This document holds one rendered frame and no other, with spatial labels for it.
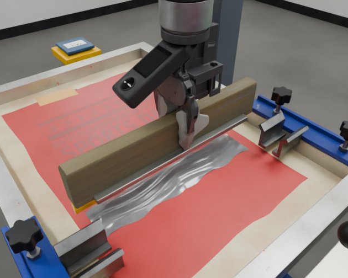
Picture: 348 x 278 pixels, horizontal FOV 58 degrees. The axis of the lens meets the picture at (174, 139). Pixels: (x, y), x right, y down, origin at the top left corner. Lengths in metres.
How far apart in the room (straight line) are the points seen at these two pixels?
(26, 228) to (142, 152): 0.20
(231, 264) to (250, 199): 0.14
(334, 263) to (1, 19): 4.02
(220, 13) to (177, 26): 0.67
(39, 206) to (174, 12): 0.41
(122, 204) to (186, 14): 0.34
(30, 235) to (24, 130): 0.41
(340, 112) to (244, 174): 2.18
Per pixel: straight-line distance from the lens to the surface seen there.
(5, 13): 4.18
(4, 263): 1.80
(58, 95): 0.93
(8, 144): 0.80
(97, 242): 0.50
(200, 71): 0.49
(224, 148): 0.70
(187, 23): 0.44
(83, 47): 1.16
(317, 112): 2.71
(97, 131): 0.76
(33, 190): 0.67
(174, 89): 0.49
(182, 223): 0.56
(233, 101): 0.62
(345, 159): 0.69
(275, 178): 0.66
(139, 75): 0.46
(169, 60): 0.45
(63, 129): 0.79
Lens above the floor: 1.41
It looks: 40 degrees down
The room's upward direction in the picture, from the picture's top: straight up
